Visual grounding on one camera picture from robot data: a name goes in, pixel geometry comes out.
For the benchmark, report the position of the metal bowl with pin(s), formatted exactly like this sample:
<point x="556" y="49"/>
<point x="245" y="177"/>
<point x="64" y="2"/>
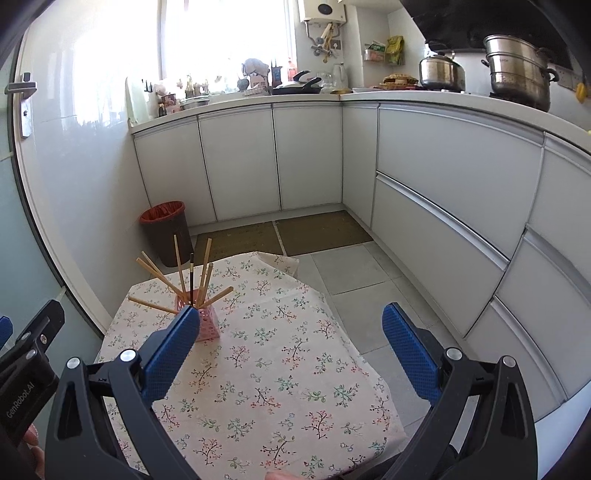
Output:
<point x="195" y="102"/>

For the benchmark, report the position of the wall rack with packets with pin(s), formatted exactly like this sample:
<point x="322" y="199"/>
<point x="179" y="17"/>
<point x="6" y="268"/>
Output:
<point x="374" y="51"/>

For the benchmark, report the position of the frosted glass door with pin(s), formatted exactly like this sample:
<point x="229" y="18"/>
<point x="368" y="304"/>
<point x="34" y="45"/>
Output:
<point x="69" y="184"/>

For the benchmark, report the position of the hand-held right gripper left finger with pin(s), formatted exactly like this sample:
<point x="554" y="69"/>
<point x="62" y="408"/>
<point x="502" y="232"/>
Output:
<point x="171" y="350"/>

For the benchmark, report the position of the brown floor mat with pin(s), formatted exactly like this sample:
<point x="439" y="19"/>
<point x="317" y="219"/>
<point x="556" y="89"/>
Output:
<point x="235" y="242"/>
<point x="323" y="233"/>

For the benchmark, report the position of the steel steamer pot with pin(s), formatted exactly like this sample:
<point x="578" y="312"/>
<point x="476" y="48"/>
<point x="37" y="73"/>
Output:
<point x="517" y="69"/>

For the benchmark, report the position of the black chopstick with gold band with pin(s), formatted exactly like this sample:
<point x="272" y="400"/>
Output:
<point x="191" y="277"/>

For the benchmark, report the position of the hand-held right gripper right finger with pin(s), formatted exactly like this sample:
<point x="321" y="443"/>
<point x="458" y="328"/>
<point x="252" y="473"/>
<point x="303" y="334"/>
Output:
<point x="406" y="350"/>

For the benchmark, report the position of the elephant figurine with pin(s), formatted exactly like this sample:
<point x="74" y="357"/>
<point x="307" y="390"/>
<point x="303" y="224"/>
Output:
<point x="254" y="67"/>

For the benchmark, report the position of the bamboo chopstick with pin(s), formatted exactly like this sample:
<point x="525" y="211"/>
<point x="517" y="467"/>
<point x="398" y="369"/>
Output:
<point x="219" y="294"/>
<point x="154" y="275"/>
<point x="206" y="267"/>
<point x="159" y="270"/>
<point x="208" y="281"/>
<point x="179" y="267"/>
<point x="147" y="304"/>

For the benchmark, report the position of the brown trash can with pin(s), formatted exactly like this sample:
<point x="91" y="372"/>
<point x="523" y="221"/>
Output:
<point x="166" y="235"/>

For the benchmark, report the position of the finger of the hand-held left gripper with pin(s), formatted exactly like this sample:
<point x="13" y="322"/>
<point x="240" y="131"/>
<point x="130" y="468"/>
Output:
<point x="4" y="332"/>

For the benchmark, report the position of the white water heater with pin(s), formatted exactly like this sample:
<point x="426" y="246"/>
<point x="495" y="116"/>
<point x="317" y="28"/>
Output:
<point x="323" y="11"/>

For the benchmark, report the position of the black frying pan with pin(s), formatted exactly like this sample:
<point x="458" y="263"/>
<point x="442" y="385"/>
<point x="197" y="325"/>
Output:
<point x="295" y="87"/>

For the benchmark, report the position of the person's left hand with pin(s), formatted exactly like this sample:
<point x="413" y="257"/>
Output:
<point x="38" y="464"/>

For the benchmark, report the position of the pink plastic utensil basket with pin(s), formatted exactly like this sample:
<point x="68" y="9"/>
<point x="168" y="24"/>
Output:
<point x="207" y="323"/>

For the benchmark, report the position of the black range hood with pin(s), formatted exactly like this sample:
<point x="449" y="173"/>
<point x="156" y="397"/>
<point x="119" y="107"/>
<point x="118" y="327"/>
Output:
<point x="461" y="23"/>

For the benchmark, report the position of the window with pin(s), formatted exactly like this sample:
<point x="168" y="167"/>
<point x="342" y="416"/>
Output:
<point x="221" y="37"/>

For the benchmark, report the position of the white kitchen cabinets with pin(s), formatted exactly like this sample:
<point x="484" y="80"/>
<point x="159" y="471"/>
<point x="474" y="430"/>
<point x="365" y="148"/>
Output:
<point x="300" y="152"/>

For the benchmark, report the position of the steel pot with lid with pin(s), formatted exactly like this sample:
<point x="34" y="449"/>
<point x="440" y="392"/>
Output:
<point x="441" y="71"/>

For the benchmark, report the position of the floral tablecloth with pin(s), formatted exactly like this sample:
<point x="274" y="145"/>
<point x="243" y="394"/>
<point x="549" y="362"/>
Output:
<point x="277" y="369"/>

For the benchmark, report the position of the yellow hanging bag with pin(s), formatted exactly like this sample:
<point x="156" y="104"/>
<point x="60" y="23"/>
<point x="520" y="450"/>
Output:
<point x="395" y="48"/>

